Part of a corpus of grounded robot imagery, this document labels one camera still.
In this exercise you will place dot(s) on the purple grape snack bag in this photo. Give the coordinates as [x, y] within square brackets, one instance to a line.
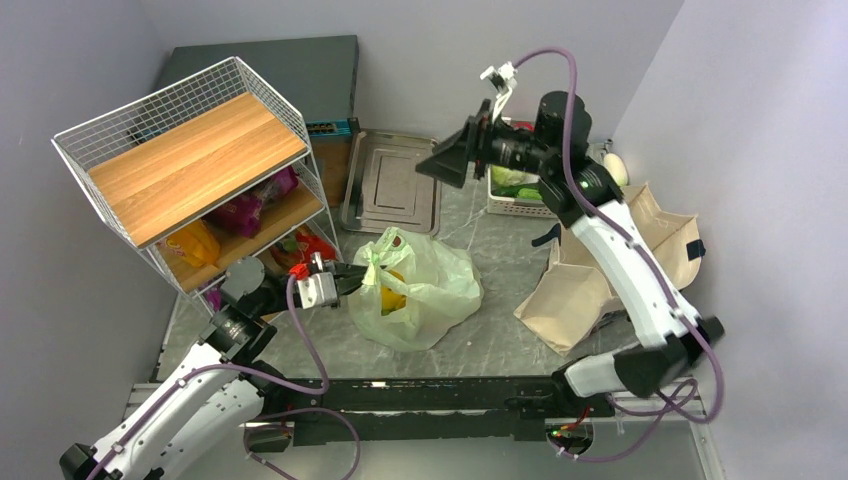
[213, 298]

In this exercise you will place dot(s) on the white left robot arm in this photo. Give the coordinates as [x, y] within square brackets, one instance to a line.
[220, 383]

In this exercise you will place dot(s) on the white radish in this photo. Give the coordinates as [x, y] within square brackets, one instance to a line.
[616, 168]

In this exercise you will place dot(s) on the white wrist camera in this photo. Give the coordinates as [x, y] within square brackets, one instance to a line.
[314, 285]
[503, 80]

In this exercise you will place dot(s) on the dark grey network switch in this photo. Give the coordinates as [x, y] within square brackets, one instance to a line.
[317, 75]

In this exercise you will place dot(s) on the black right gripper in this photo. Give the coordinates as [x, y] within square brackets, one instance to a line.
[450, 162]

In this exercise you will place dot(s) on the light green bitter gourd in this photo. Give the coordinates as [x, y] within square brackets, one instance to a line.
[529, 194]

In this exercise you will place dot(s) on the red apple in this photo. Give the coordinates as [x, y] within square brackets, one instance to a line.
[523, 125]

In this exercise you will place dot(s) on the top wooden shelf board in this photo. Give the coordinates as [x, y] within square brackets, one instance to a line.
[165, 183]

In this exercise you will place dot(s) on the yellow lemon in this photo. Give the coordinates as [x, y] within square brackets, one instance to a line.
[391, 301]

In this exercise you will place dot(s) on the white plastic basket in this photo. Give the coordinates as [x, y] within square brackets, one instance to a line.
[503, 201]

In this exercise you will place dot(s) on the yellow snack bag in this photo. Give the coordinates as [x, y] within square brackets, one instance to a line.
[195, 244]

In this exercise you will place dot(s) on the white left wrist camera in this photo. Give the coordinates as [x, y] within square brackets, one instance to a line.
[314, 285]

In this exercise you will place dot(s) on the white wire shelf rack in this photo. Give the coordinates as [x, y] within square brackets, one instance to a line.
[109, 135]

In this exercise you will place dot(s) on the metal tray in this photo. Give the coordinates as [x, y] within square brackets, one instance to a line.
[383, 188]

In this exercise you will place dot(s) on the green cabbage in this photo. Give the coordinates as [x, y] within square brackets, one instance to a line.
[504, 177]

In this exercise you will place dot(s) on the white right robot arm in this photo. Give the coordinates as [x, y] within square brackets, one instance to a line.
[672, 337]

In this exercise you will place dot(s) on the green avocado plastic bag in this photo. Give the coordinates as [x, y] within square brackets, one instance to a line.
[441, 283]

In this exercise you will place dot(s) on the beige canvas tote bag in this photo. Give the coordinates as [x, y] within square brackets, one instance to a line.
[573, 298]

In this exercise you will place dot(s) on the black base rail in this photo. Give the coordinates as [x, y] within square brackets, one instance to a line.
[522, 408]

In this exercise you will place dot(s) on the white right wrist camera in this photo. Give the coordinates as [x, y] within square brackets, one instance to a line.
[503, 80]

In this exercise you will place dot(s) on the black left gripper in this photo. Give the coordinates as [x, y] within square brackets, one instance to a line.
[348, 277]

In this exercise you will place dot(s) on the red snack bag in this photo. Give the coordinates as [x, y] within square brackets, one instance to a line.
[299, 246]

